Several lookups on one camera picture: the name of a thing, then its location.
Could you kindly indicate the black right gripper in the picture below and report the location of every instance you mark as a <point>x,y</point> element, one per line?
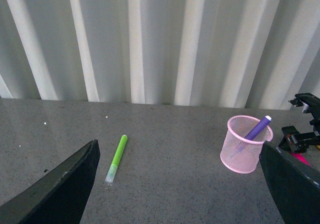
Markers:
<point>293,140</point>

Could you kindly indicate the pink marker pen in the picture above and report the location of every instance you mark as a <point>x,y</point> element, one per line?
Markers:
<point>300,157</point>

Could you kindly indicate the purple marker pen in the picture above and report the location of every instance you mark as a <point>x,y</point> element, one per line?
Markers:
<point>250,133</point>

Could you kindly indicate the pink mesh cup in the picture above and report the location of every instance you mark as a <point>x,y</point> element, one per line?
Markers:
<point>243,164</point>

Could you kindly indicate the black right foreground panel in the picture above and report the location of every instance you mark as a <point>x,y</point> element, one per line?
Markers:
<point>294,185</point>

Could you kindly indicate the black foreground panel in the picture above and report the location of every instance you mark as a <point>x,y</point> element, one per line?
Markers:
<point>294,185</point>
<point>60,197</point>

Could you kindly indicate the green marker pen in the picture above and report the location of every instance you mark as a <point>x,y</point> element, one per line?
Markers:
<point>116,159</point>

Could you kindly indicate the black left foreground panel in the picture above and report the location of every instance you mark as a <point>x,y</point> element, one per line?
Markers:
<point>60,197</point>

